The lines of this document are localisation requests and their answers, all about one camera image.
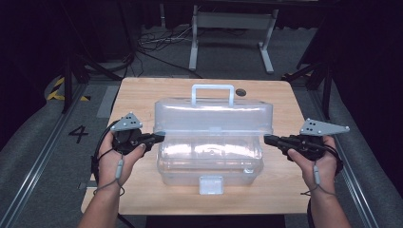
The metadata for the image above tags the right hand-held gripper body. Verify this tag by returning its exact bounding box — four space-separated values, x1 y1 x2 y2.
289 117 351 162

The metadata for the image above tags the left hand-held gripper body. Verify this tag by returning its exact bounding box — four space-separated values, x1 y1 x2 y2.
109 111 150 157

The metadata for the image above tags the clear plastic storage box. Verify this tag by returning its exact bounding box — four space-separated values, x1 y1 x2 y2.
153 83 275 196

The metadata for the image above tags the person's left hand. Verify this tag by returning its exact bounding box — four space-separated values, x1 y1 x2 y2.
96 131 147 191

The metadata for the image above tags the person's right hand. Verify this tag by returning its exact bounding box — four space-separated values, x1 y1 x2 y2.
287 135 340 195

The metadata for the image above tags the black tripod stand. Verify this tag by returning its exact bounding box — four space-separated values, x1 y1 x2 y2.
280 58 335 122
60 0 136 115

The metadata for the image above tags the yellow black floor tape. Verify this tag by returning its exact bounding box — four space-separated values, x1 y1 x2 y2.
46 77 91 103

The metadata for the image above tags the person's dark clothing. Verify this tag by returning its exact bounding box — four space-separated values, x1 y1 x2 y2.
144 215 286 228

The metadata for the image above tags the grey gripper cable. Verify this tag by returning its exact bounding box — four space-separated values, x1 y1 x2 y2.
92 153 126 198
299 160 337 198

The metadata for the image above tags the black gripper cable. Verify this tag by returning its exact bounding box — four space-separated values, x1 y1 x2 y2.
90 122 136 228
305 143 345 228

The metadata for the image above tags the bundle of floor cables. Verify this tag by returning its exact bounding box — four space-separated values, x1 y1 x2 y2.
136 24 204 80

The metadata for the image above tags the grey metal table frame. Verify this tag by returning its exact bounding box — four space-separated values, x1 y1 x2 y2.
188 4 280 76

